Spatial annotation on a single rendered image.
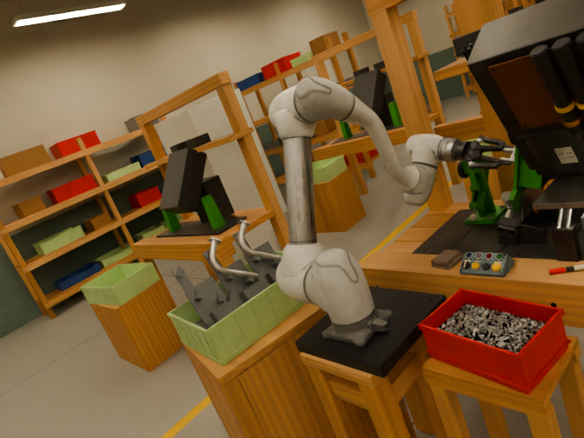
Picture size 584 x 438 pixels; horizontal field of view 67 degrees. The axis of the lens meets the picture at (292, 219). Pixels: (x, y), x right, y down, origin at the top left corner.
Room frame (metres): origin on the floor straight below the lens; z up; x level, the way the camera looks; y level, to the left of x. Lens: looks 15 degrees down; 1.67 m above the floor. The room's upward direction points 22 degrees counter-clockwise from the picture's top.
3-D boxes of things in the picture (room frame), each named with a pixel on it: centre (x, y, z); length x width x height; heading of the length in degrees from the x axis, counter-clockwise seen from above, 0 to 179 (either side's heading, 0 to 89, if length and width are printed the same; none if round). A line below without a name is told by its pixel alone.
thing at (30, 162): (7.13, 2.66, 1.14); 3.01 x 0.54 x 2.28; 130
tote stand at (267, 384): (1.89, 0.30, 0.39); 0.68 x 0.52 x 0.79; 116
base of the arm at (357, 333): (1.30, -0.08, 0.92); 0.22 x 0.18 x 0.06; 37
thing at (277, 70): (7.82, -0.83, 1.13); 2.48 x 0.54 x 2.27; 40
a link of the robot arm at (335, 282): (1.33, -0.07, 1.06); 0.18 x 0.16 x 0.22; 33
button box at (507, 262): (1.33, -0.55, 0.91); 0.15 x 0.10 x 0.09; 36
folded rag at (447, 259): (1.48, -0.48, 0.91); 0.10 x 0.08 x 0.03; 116
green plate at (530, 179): (1.38, -0.81, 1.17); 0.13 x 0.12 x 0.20; 36
